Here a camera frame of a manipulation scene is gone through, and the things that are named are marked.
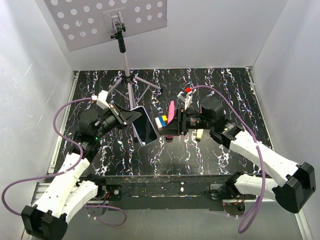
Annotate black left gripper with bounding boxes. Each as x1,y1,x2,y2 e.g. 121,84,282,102
93,102,142,140

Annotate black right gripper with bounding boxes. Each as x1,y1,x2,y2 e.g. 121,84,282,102
158,107,213,137

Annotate teal smartphone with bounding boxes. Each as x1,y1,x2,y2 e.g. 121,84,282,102
132,107,157,145

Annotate lilac phone case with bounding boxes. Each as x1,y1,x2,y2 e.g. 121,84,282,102
130,105,158,147

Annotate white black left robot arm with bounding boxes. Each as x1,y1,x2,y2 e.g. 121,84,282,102
21,104,142,240

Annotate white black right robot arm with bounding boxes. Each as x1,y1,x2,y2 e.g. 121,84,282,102
159,97,316,214

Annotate white blue yellow toy blocks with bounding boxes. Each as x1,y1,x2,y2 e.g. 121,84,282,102
154,115,168,131

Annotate pink marker pen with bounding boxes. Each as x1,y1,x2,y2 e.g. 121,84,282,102
166,100,177,141

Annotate yellow marker pen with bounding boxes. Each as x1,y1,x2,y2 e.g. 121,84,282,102
196,129,204,141

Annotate lilac tripod stand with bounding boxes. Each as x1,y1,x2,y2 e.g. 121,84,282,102
103,8,163,109

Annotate perforated calibration board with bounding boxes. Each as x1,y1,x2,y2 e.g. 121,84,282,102
36,0,168,52

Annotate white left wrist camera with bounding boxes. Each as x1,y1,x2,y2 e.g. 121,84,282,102
91,90,110,110

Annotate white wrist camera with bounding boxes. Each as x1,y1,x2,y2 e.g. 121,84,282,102
91,90,110,110
177,87,193,110

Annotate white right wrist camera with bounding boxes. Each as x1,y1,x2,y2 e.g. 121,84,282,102
177,87,193,110

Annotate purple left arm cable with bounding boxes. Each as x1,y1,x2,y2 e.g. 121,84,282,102
1,96,128,228

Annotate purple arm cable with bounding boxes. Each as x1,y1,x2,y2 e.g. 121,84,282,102
1,96,128,228
191,85,266,234

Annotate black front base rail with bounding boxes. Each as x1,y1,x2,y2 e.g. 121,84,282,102
63,174,271,211

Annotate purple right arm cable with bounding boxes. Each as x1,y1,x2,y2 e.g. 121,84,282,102
191,85,266,234

